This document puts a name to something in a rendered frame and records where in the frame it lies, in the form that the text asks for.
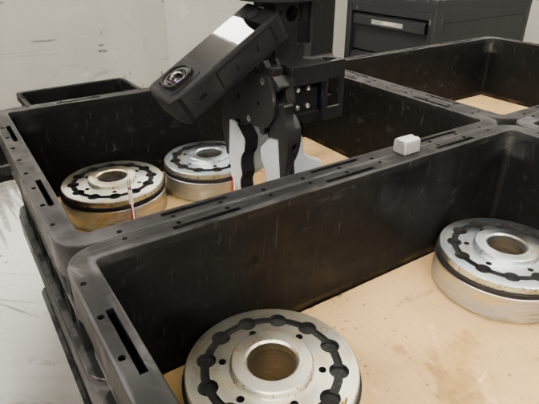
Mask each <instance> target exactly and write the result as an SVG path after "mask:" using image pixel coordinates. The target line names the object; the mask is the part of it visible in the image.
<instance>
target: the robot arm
mask: <svg viewBox="0 0 539 404"><path fill-rule="evenodd" d="M239 1H245V2H253V4H249V3H247V4H245V5H244V6H243V7H242V8H241V9H240V10H239V11H238V12H237V13H235V14H234V15H233V16H232V17H230V18H229V19H228V20H227V21H226V22H224V23H223V24H222V25H221V26H219V27H218V28H217V29H216V30H215V31H214V32H213V33H211V35H209V36H208V37H207V38H206V39H204V40H203V41H202V42H201V43H200V44H198V45H197V46H196V47H195V48H193V49H192V50H191V51H190V52H189V53H187V54H186V56H184V57H183V58H182V59H181V60H180V61H179V62H177V63H176V64H175V65H174V66H173V67H171V68H170V69H169V70H168V71H166V72H165V73H164V74H163V75H161V76H160V77H159V78H158V79H157V80H156V81H155V82H154V83H153V84H151V85H150V91H151V93H152V95H153V97H154V98H155V99H156V101H157V102H158V104H159V105H160V106H161V107H162V109H163V110H164V111H166V112H167V113H169V114H170V115H171V116H173V117H174V118H176V119H178V120H179V121H181V122H182V123H186V124H191V123H193V122H194V121H195V120H196V119H198V118H199V117H200V116H201V115H202V114H203V113H205V112H206V111H207V110H208V109H209V108H210V107H211V106H212V105H213V104H214V103H215V102H216V101H217V100H219V99H220V98H221V97H222V96H224V98H223V103H222V113H221V114H222V126H223V131H224V137H225V146H226V151H227V154H229V162H230V165H231V169H232V172H233V177H234V179H235V182H236V185H237V190H238V189H242V188H247V187H249V186H253V174H255V173H256V172H258V171H260V170H261V169H263V168H265V175H266V180H265V181H266V182H267V181H270V180H275V179H278V178H281V177H284V176H289V175H292V174H295V173H298V172H304V171H306V170H310V169H312V168H317V167H321V166H322V161H321V160H320V159H319V158H316V157H313V156H308V155H307V154H306V153H305V152H304V145H303V138H302V132H301V126H300V124H305V123H311V122H314V121H317V120H319V118H321V113H322V120H326V119H331V118H334V117H337V116H340V115H342V99H343V88H344V77H345V66H346V59H345V58H340V57H337V56H333V39H334V13H335V0H239ZM337 76H339V83H338V103H337V104H334V105H330V106H327V105H328V104H330V100H331V94H328V83H329V78H333V77H337ZM322 86H323V92H322ZM268 134H269V136H268Z"/></svg>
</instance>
